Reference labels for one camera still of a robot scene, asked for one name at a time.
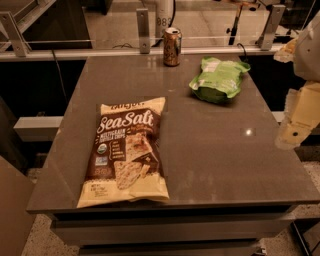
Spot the metal rail bracket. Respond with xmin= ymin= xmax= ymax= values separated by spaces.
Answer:
xmin=257 ymin=4 xmax=285 ymax=51
xmin=0 ymin=11 xmax=31 ymax=57
xmin=136 ymin=8 xmax=151 ymax=54

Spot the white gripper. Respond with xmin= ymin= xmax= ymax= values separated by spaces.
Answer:
xmin=273 ymin=38 xmax=320 ymax=150

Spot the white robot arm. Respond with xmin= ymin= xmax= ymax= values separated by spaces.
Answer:
xmin=274 ymin=11 xmax=320 ymax=150

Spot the right metal rail bracket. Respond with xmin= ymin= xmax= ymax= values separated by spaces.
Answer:
xmin=257 ymin=4 xmax=285 ymax=51

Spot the green chip bag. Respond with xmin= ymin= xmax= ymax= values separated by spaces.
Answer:
xmin=189 ymin=57 xmax=251 ymax=104

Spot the left metal rail bracket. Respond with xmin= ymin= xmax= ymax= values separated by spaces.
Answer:
xmin=0 ymin=11 xmax=31 ymax=57

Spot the middle metal rail bracket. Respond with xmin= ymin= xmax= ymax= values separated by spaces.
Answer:
xmin=136 ymin=8 xmax=151 ymax=54

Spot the brown sea salt chip bag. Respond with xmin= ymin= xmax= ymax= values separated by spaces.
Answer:
xmin=77 ymin=97 xmax=169 ymax=208

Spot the white cylinder with numbers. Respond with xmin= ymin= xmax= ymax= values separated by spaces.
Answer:
xmin=155 ymin=0 xmax=174 ymax=38

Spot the orange soda can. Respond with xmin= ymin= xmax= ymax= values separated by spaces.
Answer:
xmin=163 ymin=27 xmax=182 ymax=67

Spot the black cable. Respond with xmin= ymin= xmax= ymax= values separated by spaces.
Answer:
xmin=113 ymin=0 xmax=177 ymax=49

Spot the grey table drawer unit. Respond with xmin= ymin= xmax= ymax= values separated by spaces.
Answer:
xmin=51 ymin=211 xmax=294 ymax=256

